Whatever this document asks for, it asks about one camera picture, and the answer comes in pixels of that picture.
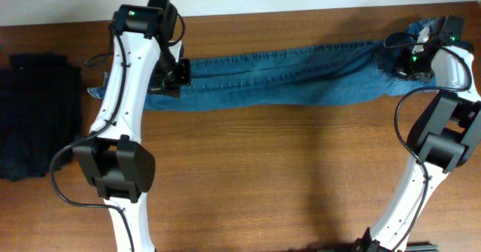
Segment black folded garment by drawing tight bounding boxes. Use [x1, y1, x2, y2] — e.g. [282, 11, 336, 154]
[1, 53, 82, 181]

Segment blue denim jeans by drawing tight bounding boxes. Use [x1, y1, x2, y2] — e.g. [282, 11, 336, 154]
[86, 17, 444, 112]

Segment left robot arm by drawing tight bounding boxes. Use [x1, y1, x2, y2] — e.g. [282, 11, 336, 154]
[73, 0, 192, 251]

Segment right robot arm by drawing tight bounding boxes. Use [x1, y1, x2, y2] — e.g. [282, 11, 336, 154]
[351, 15, 480, 252]

